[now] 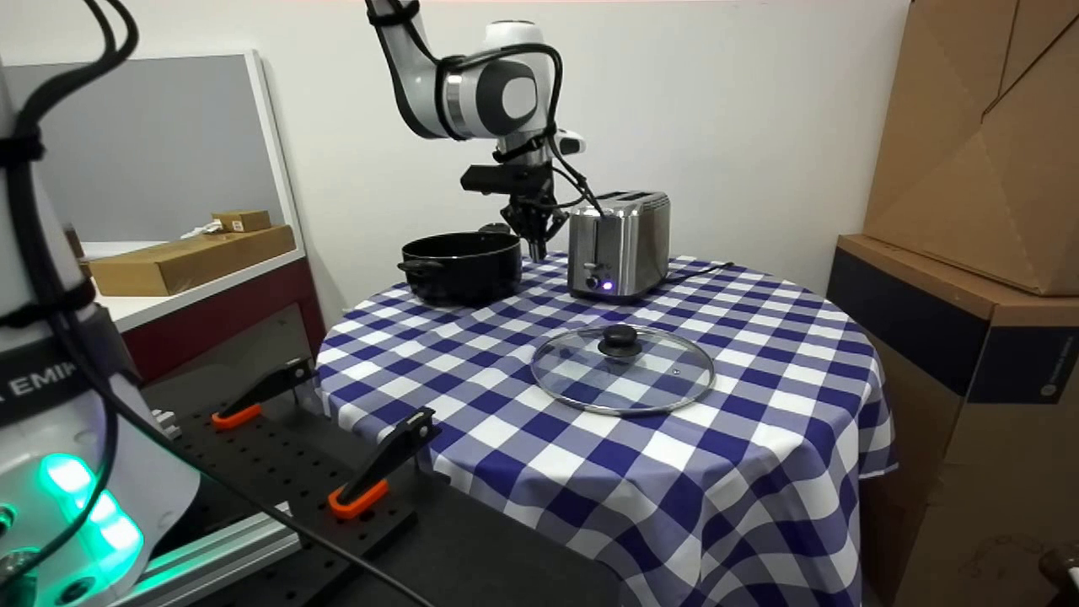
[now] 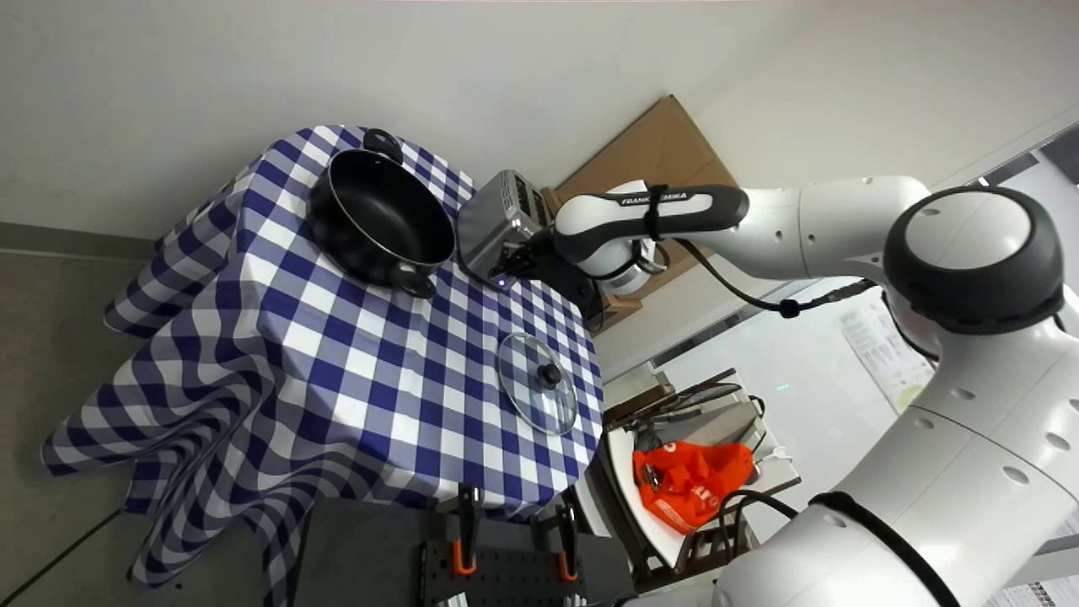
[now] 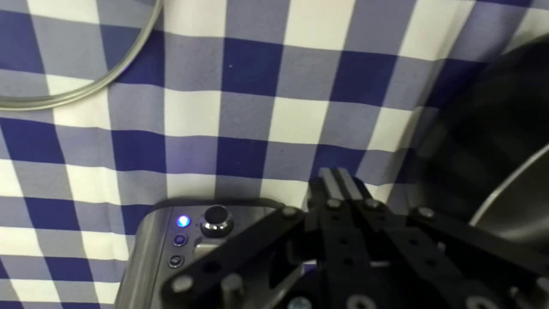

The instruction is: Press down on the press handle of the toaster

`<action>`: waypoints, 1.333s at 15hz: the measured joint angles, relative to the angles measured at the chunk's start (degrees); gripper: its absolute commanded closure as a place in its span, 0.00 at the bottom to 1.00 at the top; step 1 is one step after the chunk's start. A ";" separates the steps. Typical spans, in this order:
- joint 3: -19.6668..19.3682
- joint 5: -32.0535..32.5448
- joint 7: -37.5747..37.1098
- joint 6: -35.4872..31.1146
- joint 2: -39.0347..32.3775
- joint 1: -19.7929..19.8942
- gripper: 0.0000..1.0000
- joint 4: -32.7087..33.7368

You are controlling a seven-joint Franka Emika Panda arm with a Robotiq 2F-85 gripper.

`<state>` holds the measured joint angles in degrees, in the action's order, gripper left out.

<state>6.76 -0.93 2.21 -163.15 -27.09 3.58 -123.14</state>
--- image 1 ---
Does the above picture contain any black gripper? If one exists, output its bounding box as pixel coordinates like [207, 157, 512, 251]
[498, 150, 566, 266]

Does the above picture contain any silver toaster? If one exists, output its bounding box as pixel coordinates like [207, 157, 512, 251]
[564, 188, 674, 304]

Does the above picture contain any black cooking pot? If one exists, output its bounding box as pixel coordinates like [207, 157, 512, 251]
[398, 227, 526, 309]

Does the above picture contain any glass lid with black knob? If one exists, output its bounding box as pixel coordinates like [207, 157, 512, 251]
[526, 323, 719, 418]

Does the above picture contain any blue white checkered tablecloth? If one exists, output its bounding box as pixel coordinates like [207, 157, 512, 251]
[312, 253, 896, 607]

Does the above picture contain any desk with red front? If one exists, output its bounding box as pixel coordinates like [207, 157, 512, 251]
[79, 235, 329, 388]

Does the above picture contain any flat cardboard box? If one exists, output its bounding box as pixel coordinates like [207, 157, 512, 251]
[84, 209, 300, 301]

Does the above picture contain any grey white-framed board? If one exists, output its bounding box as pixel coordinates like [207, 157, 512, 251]
[0, 48, 310, 251]

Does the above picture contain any large brown cardboard box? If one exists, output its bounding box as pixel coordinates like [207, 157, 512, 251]
[861, 0, 1079, 301]

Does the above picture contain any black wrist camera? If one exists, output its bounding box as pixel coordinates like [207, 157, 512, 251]
[460, 162, 552, 198]

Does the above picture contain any black clamp with orange handle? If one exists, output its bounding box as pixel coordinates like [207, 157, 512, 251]
[324, 406, 441, 524]
[209, 355, 324, 435]

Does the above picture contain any aluminium profile rail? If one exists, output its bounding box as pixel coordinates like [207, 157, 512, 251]
[112, 502, 310, 607]

